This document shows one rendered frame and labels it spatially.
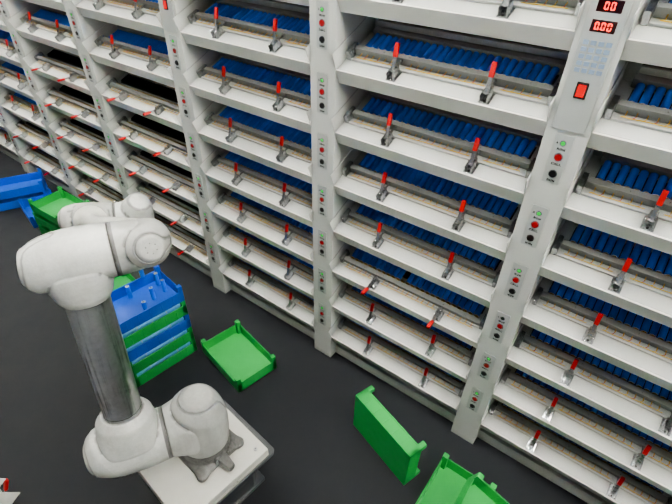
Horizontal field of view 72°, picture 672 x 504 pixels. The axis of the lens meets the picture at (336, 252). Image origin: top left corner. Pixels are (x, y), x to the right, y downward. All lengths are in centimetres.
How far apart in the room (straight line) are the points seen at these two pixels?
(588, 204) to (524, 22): 45
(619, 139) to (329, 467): 142
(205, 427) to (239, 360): 77
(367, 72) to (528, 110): 45
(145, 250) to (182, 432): 59
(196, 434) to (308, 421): 63
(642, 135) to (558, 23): 30
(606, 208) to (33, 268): 130
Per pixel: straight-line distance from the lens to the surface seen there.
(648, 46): 113
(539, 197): 126
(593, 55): 114
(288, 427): 198
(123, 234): 115
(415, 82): 132
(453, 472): 194
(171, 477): 167
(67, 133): 319
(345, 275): 178
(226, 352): 224
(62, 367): 244
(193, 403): 146
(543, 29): 116
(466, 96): 126
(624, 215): 127
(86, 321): 125
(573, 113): 117
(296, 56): 154
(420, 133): 140
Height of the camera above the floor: 169
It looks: 38 degrees down
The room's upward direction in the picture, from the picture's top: 1 degrees clockwise
